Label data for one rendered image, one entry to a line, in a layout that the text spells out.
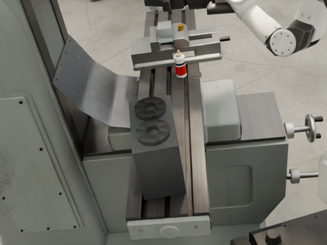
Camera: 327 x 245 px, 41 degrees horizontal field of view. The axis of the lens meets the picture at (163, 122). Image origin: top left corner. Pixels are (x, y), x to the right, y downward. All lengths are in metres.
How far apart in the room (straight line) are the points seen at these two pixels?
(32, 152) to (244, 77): 1.89
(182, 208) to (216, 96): 0.63
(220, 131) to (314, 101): 1.43
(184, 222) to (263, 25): 0.61
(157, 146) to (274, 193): 0.88
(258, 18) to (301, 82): 1.79
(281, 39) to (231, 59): 2.09
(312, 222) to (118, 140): 0.74
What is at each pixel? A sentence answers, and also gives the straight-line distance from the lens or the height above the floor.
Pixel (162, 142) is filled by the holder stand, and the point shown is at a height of 1.09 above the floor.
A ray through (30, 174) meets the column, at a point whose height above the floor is 0.70.
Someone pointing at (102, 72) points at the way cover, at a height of 0.90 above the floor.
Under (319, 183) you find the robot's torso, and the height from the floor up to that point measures 0.97.
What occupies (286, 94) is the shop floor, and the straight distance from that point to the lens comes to 3.02.
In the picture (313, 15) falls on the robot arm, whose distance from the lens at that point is 1.28.
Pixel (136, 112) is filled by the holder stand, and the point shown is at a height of 1.10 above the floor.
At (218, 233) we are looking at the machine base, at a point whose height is 0.20.
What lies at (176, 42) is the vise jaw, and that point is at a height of 1.00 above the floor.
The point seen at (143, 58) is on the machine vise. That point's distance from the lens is 1.72.
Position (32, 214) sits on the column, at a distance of 1.93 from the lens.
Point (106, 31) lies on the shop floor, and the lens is 4.00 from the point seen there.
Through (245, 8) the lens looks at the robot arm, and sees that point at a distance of 1.37.
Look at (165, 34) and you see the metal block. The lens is 1.70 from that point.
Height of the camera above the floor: 1.86
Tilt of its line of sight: 40 degrees down
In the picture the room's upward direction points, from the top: 11 degrees counter-clockwise
